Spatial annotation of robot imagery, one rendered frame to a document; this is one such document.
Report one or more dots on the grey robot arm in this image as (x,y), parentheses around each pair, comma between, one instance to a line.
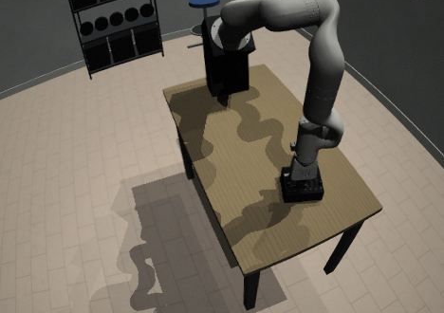
(325,56)

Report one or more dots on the black lighting desk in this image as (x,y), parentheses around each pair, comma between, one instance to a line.
(314,190)

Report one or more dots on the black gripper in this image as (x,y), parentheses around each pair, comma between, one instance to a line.
(302,171)

